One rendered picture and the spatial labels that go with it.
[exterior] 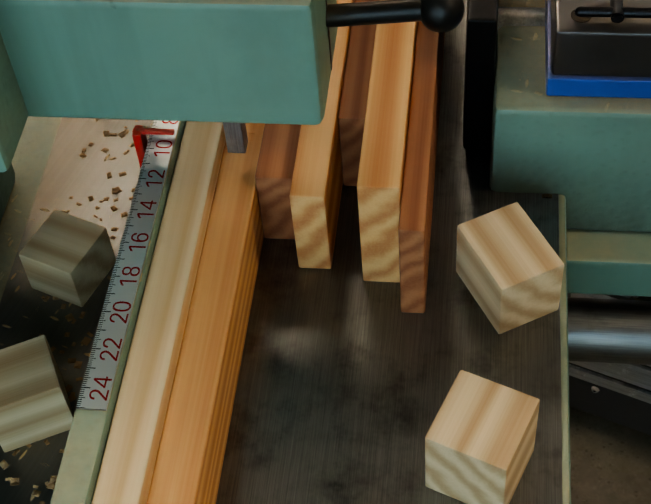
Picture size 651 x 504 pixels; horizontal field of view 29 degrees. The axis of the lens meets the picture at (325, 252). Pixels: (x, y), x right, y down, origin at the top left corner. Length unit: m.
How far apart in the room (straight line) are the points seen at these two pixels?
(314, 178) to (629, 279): 0.19
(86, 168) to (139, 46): 0.31
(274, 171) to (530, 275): 0.13
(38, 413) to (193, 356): 0.16
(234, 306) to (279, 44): 0.13
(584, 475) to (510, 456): 1.09
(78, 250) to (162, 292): 0.19
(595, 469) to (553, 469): 1.05
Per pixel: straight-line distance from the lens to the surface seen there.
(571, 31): 0.61
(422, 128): 0.61
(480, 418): 0.53
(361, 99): 0.64
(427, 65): 0.64
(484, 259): 0.59
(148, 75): 0.55
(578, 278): 0.69
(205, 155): 0.63
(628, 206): 0.68
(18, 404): 0.69
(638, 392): 1.50
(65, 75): 0.56
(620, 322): 0.71
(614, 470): 1.62
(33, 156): 0.86
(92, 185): 0.83
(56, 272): 0.75
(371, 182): 0.57
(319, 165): 0.61
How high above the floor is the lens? 1.39
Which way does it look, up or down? 51 degrees down
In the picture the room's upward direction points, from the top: 6 degrees counter-clockwise
